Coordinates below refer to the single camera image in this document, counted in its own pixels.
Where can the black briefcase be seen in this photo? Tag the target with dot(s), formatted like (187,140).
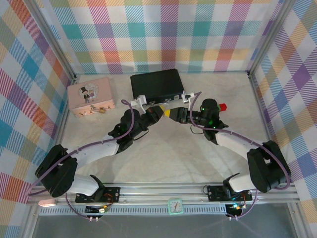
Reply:
(157,83)

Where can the pink tin box cartoon couple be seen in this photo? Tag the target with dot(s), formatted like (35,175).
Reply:
(90,93)

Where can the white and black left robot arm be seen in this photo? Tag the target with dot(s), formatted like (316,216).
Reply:
(99,148)

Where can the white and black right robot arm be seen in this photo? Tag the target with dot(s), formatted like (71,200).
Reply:
(232,142)

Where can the red and green block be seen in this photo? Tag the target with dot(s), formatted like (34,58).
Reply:
(223,107)

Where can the mint green square clock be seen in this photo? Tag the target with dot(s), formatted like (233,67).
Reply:
(175,206)

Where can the small circuit board green light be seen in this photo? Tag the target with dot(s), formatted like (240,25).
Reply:
(235,207)

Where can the small pink block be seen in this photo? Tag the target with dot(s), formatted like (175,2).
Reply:
(47,203)

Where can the aluminium side frame rail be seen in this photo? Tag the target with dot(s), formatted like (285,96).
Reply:
(272,129)
(63,124)

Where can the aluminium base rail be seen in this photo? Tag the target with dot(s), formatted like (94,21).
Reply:
(153,191)

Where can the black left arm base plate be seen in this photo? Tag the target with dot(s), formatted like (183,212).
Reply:
(112,193)

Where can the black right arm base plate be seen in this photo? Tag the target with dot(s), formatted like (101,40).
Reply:
(214,192)

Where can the aluminium upright frame post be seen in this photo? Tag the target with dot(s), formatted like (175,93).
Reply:
(53,39)
(270,37)

